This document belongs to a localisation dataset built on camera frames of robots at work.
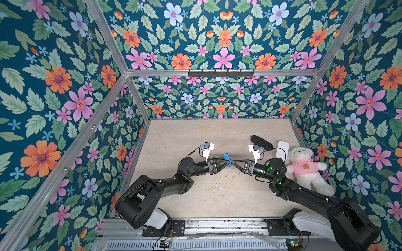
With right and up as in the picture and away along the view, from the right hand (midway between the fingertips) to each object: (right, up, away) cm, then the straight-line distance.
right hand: (234, 163), depth 72 cm
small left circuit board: (-32, -38, 0) cm, 50 cm away
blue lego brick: (-3, +3, -1) cm, 4 cm away
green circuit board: (+28, -38, -1) cm, 47 cm away
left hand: (-3, 0, -2) cm, 3 cm away
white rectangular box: (+33, +2, +24) cm, 41 cm away
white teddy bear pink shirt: (+41, -7, +13) cm, 44 cm away
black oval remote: (+23, +8, +31) cm, 40 cm away
